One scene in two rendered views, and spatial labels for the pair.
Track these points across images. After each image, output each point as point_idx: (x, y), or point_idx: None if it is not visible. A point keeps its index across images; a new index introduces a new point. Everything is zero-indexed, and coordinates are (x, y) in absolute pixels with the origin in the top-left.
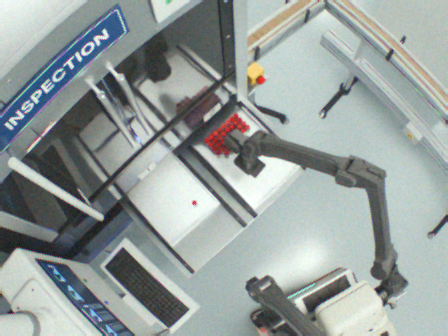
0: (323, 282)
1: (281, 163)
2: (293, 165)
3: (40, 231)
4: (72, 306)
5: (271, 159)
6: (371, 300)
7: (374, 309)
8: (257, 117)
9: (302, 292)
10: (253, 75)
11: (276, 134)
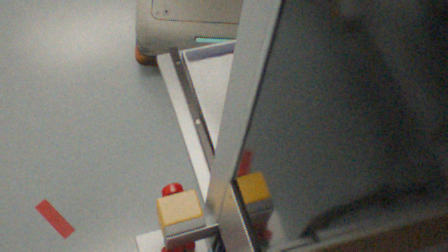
0: (184, 32)
1: (208, 77)
2: (190, 65)
3: None
4: None
5: (221, 90)
6: None
7: None
8: (209, 160)
9: (219, 37)
10: (187, 195)
11: (189, 123)
